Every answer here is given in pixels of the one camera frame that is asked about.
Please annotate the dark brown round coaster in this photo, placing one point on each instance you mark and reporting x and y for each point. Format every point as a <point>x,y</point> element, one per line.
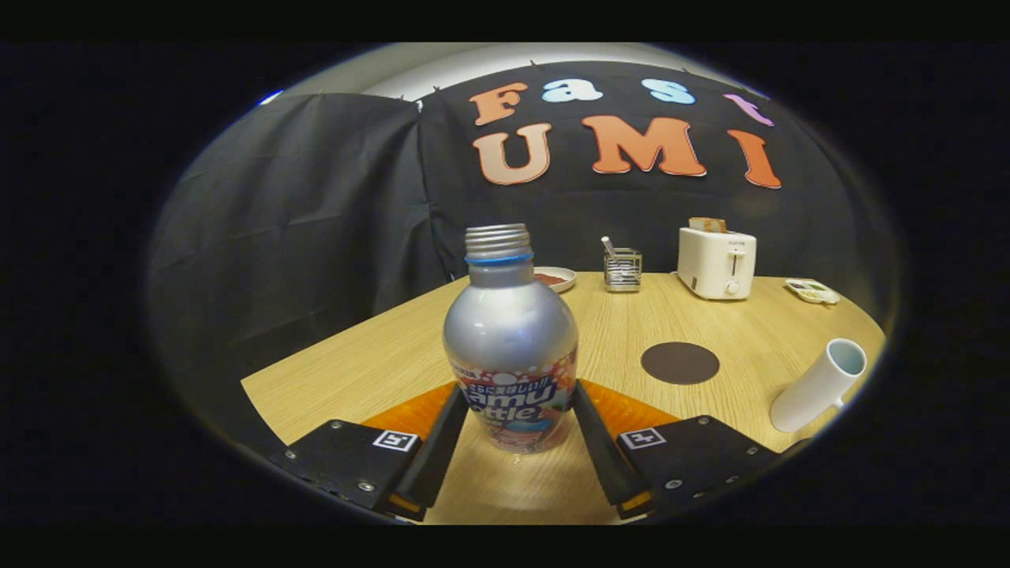
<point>680,363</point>

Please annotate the white toaster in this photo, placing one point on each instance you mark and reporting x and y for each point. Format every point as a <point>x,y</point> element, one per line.
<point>710,264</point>

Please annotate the silver juice bottle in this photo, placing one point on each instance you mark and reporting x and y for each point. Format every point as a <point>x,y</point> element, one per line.
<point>509,331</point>

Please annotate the white divided dish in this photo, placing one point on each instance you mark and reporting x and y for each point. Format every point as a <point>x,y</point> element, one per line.
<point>813,291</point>

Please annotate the wooden table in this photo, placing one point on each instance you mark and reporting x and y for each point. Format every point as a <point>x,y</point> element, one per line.
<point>379,363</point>

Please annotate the spoon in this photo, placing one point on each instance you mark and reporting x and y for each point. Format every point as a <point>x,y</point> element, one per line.
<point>608,246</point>

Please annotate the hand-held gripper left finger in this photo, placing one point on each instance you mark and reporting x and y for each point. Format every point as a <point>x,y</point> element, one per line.
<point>438,461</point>

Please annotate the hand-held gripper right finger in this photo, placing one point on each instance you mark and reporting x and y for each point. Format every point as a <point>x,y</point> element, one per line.
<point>604,457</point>

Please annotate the toast slices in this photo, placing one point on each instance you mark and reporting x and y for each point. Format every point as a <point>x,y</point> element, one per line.
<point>707,225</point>

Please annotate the black backdrop cloth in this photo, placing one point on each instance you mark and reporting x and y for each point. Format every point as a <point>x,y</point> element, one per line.
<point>300,213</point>

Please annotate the white cup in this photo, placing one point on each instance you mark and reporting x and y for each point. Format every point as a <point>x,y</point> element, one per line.
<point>817,386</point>

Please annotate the small plate with red food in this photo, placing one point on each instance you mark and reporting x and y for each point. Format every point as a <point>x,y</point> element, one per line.
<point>557,279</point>

